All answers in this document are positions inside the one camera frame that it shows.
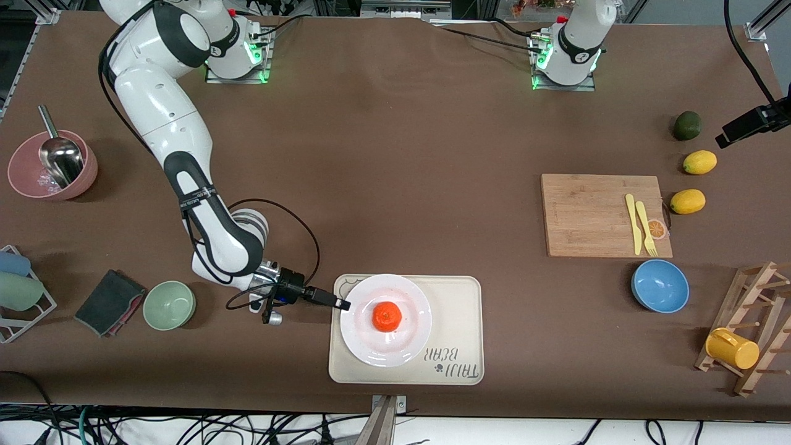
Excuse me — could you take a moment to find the yellow plastic knife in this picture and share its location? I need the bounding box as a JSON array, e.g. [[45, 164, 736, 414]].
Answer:
[[625, 193, 643, 256]]

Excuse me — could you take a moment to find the yellow plastic fork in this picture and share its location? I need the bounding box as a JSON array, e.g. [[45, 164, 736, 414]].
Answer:
[[635, 201, 658, 257]]

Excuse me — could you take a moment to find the white round plate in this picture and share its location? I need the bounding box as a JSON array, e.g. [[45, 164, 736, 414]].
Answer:
[[339, 273, 433, 368]]

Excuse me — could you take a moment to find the shiny metal scoop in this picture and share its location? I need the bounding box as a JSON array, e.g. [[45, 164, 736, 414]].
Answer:
[[38, 104, 85, 188]]

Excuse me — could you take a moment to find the white wire cup rack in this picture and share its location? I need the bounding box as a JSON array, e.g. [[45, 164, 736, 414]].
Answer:
[[0, 245, 57, 344]]

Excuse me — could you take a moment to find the pink bowl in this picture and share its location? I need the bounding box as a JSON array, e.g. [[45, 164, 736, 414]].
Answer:
[[7, 129, 98, 202]]

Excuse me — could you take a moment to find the yellow plastic mug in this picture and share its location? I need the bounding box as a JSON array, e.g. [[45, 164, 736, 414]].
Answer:
[[705, 328, 760, 370]]

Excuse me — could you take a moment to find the orange mandarin fruit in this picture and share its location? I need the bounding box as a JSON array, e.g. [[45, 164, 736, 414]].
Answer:
[[372, 301, 403, 333]]

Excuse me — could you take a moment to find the grey metal stand post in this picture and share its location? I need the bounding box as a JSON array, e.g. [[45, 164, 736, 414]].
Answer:
[[369, 394, 407, 445]]

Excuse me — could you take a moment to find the light blue cup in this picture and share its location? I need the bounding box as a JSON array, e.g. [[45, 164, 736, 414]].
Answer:
[[0, 251, 32, 277]]

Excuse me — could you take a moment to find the dark green avocado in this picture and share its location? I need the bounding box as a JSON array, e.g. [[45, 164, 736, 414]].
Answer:
[[672, 111, 703, 142]]

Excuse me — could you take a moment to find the pale green bowl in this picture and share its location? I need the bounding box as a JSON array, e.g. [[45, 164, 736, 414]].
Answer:
[[143, 281, 197, 331]]

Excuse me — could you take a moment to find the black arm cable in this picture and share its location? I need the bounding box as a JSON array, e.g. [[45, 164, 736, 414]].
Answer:
[[724, 0, 782, 109], [99, 19, 322, 311]]

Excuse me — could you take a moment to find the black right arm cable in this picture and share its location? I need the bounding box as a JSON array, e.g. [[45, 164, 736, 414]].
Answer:
[[99, 19, 322, 311]]

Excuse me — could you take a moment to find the dark grey folded cloth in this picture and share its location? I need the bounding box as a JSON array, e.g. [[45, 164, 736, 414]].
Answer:
[[74, 269, 147, 338]]

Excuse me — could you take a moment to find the blue plastic bowl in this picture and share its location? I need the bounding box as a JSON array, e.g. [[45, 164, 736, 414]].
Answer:
[[631, 259, 690, 314]]

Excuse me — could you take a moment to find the wooden peg drying rack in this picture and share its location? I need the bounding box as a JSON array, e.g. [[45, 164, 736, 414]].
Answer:
[[695, 261, 791, 397]]

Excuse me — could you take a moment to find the cream bear print tray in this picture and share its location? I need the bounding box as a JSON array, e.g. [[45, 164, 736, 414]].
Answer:
[[328, 274, 484, 386]]

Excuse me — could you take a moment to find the bamboo cutting board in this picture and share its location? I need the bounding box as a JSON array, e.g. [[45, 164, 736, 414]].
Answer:
[[541, 174, 674, 258]]

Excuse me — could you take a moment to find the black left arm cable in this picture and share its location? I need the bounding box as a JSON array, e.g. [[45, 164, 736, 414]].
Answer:
[[724, 0, 782, 109]]

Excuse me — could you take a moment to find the yellow lemon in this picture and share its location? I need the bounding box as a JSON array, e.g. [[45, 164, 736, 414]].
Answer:
[[683, 150, 718, 176], [670, 189, 706, 216]]

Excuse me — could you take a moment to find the pale green cup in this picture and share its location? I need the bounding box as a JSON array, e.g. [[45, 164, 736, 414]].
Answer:
[[0, 272, 45, 312]]

